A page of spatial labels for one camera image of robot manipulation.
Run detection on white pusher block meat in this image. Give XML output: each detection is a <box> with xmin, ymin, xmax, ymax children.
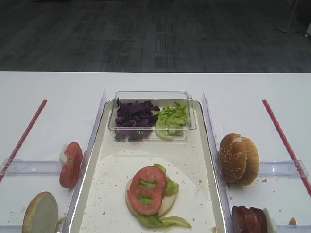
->
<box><xmin>263</xmin><ymin>208</ymin><xmax>277</xmax><ymax>233</ymax></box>

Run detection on right clear vertical rail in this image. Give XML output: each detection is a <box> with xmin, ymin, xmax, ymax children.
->
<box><xmin>202</xmin><ymin>92</ymin><xmax>235</xmax><ymax>233</ymax></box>

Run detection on right red strip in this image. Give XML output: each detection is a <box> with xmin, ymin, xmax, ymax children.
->
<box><xmin>262</xmin><ymin>99</ymin><xmax>311</xmax><ymax>196</ymax></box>

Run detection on white pusher block tomato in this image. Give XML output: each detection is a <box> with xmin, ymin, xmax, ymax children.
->
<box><xmin>59</xmin><ymin>144</ymin><xmax>68</xmax><ymax>166</ymax></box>

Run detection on clear vertical rail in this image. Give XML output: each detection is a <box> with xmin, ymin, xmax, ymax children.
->
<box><xmin>202</xmin><ymin>92</ymin><xmax>235</xmax><ymax>233</ymax></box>
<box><xmin>57</xmin><ymin>90</ymin><xmax>106</xmax><ymax>233</ymax></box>

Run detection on upper left clear rail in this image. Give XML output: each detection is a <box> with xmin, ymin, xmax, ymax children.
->
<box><xmin>0</xmin><ymin>159</ymin><xmax>62</xmax><ymax>176</ymax></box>

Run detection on left clear vertical rail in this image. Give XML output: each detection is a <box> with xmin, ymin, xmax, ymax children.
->
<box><xmin>57</xmin><ymin>90</ymin><xmax>106</xmax><ymax>233</ymax></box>

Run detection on upper right clear rail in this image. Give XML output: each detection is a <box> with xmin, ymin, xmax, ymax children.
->
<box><xmin>258</xmin><ymin>160</ymin><xmax>308</xmax><ymax>178</ymax></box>

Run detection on lower left clear rail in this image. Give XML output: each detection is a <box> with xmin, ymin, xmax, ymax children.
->
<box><xmin>0</xmin><ymin>225</ymin><xmax>22</xmax><ymax>233</ymax></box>

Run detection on lettuce leaf on bun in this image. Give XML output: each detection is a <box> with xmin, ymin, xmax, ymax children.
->
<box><xmin>137</xmin><ymin>164</ymin><xmax>191</xmax><ymax>228</ymax></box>

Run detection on orange food crumb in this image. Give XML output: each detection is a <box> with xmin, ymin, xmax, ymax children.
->
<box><xmin>289</xmin><ymin>217</ymin><xmax>297</xmax><ymax>225</ymax></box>

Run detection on clear plastic container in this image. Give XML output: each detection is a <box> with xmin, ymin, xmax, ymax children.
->
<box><xmin>108</xmin><ymin>91</ymin><xmax>196</xmax><ymax>142</ymax></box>

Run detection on lower right clear rail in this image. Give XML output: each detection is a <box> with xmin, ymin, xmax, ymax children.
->
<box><xmin>276</xmin><ymin>225</ymin><xmax>311</xmax><ymax>233</ymax></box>

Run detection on standing bun half left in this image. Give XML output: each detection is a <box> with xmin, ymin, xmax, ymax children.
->
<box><xmin>22</xmin><ymin>192</ymin><xmax>58</xmax><ymax>233</ymax></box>

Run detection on sesame bun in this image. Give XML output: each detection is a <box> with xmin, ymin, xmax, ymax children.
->
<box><xmin>220</xmin><ymin>133</ymin><xmax>247</xmax><ymax>183</ymax></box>
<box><xmin>236</xmin><ymin>137</ymin><xmax>259</xmax><ymax>186</ymax></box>

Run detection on purple cabbage pieces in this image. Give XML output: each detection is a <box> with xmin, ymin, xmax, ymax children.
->
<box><xmin>115</xmin><ymin>99</ymin><xmax>160</xmax><ymax>141</ymax></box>

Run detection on sesame bun front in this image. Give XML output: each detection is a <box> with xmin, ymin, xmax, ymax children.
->
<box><xmin>220</xmin><ymin>133</ymin><xmax>247</xmax><ymax>183</ymax></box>

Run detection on bottom bun on tray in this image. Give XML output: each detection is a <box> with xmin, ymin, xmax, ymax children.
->
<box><xmin>125</xmin><ymin>178</ymin><xmax>177</xmax><ymax>217</ymax></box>

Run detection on red strip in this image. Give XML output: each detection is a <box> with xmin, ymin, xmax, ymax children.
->
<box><xmin>0</xmin><ymin>99</ymin><xmax>48</xmax><ymax>181</ymax></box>
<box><xmin>262</xmin><ymin>99</ymin><xmax>311</xmax><ymax>196</ymax></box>

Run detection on left red strip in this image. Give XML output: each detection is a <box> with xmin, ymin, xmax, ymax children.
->
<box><xmin>0</xmin><ymin>99</ymin><xmax>48</xmax><ymax>181</ymax></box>

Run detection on tomato slice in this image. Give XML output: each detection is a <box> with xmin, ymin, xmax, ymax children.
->
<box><xmin>128</xmin><ymin>166</ymin><xmax>167</xmax><ymax>216</ymax></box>

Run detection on floor stand base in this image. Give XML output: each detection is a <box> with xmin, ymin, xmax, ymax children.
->
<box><xmin>276</xmin><ymin>0</ymin><xmax>302</xmax><ymax>34</ymax></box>

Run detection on standing tomato slices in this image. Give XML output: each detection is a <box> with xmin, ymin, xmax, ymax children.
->
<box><xmin>59</xmin><ymin>142</ymin><xmax>83</xmax><ymax>189</ymax></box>

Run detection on green lettuce in container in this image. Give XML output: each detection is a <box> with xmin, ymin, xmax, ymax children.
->
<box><xmin>152</xmin><ymin>102</ymin><xmax>190</xmax><ymax>141</ymax></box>

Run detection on white metal tray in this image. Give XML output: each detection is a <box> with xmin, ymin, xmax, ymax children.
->
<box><xmin>63</xmin><ymin>101</ymin><xmax>226</xmax><ymax>233</ymax></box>

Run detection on sesame bun rear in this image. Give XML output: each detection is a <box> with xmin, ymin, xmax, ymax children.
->
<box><xmin>236</xmin><ymin>137</ymin><xmax>259</xmax><ymax>186</ymax></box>

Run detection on bacon meat stack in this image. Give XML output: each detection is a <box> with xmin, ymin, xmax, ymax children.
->
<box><xmin>232</xmin><ymin>206</ymin><xmax>268</xmax><ymax>233</ymax></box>

